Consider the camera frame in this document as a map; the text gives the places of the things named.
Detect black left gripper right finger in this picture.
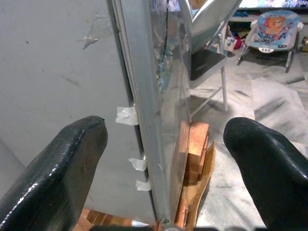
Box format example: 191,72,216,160
223,117,308,231

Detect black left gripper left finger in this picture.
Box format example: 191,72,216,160
0,115,108,231

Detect grey floor cover sheet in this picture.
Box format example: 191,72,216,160
163,54,308,229

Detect brown cardboard piece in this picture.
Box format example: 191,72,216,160
180,141,217,231

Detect orange brick stack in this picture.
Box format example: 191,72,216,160
173,121,209,229

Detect white tape piece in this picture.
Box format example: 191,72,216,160
115,106,140,126
128,157,147,172
135,179,152,192

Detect grey metal folding chair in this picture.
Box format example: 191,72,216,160
180,0,243,122

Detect colourful baby bouncer seat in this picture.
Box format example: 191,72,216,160
237,10,304,74

